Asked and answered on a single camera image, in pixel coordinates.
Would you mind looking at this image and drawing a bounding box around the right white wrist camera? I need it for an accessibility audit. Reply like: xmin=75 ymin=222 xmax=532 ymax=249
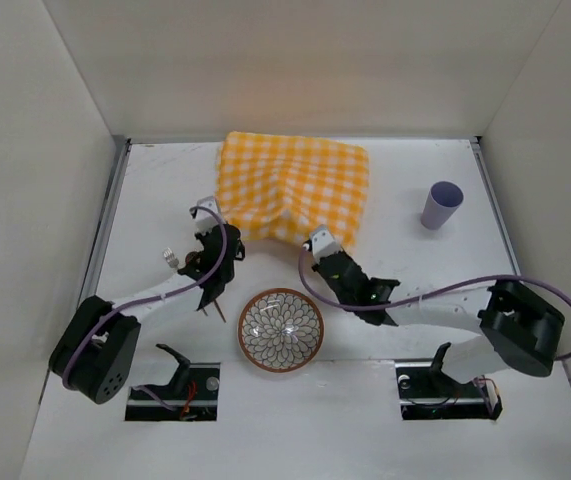
xmin=303 ymin=225 xmax=343 ymax=262

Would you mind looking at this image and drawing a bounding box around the yellow white checkered cloth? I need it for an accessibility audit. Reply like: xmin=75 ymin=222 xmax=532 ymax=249
xmin=215 ymin=131 xmax=370 ymax=248

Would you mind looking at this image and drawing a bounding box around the floral patterned bowl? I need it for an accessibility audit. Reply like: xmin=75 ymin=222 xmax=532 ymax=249
xmin=237 ymin=288 xmax=325 ymax=373

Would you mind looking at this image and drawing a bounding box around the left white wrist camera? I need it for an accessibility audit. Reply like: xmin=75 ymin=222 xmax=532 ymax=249
xmin=189 ymin=196 xmax=224 ymax=234

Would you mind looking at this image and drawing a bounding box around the purple cable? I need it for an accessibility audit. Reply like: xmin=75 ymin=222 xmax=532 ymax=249
xmin=62 ymin=207 xmax=230 ymax=411
xmin=297 ymin=242 xmax=571 ymax=416

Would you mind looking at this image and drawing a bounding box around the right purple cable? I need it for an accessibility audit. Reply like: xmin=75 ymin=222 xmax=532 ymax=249
xmin=297 ymin=242 xmax=571 ymax=416

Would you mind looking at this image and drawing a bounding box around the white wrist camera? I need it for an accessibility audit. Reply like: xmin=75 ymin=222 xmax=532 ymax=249
xmin=303 ymin=225 xmax=343 ymax=262
xmin=189 ymin=196 xmax=224 ymax=234

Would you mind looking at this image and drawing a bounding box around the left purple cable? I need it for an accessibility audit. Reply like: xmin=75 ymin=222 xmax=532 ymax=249
xmin=62 ymin=207 xmax=230 ymax=411

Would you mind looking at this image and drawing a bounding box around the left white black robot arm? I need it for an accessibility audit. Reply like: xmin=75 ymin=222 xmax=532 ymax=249
xmin=49 ymin=223 xmax=245 ymax=404

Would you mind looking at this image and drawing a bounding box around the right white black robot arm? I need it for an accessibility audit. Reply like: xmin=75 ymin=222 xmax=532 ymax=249
xmin=312 ymin=248 xmax=565 ymax=384

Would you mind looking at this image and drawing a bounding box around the lilac paper cup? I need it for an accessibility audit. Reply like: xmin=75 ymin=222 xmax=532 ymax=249
xmin=420 ymin=181 xmax=464 ymax=230

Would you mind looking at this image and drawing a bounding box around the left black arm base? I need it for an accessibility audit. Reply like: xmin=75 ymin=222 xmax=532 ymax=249
xmin=124 ymin=344 xmax=221 ymax=422

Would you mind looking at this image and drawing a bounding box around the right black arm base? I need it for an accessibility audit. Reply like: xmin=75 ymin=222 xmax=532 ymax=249
xmin=395 ymin=343 xmax=503 ymax=421

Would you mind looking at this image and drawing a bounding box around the copper spoon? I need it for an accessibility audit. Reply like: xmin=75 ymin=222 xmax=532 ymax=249
xmin=185 ymin=251 xmax=227 ymax=323

